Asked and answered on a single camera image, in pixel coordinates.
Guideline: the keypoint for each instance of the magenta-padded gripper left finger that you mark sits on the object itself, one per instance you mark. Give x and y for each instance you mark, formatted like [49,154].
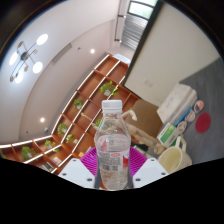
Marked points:
[75,172]

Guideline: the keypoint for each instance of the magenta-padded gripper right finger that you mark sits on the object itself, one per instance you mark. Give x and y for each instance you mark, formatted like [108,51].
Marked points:
[151,171]

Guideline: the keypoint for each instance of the clear plastic water bottle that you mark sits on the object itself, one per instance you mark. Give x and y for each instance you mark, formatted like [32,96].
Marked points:
[112,146]

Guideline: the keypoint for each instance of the cream ribbed cup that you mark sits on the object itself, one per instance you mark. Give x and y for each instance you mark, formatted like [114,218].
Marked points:
[173,158]

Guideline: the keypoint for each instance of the wooden artist mannequin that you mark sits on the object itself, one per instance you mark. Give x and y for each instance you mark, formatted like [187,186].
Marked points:
[143,133]

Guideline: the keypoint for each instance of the green and white box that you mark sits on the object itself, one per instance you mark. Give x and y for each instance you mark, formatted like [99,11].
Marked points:
[167,135]

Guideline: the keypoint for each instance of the small round badge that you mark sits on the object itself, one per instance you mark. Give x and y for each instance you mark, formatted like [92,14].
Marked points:
[190,116]
[199,106]
[182,126]

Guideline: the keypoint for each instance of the recessed ceiling light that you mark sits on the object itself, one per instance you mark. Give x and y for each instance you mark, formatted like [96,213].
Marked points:
[42,119]
[92,51]

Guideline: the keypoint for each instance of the wooden bookshelf unit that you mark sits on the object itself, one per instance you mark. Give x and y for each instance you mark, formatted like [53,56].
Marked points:
[83,110]

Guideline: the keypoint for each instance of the flat round red coaster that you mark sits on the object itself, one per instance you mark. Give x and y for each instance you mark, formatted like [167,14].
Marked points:
[203,122]

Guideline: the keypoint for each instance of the white paper package stack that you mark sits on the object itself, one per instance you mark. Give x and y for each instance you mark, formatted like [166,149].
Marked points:
[176,100]

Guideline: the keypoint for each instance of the grey window curtain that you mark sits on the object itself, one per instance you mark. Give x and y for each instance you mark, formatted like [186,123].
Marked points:
[135,31]

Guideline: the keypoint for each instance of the window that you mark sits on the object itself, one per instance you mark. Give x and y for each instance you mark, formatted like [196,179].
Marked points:
[141,8]

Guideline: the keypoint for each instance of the white wall outlet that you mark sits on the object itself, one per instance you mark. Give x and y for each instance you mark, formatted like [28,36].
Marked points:
[148,83]

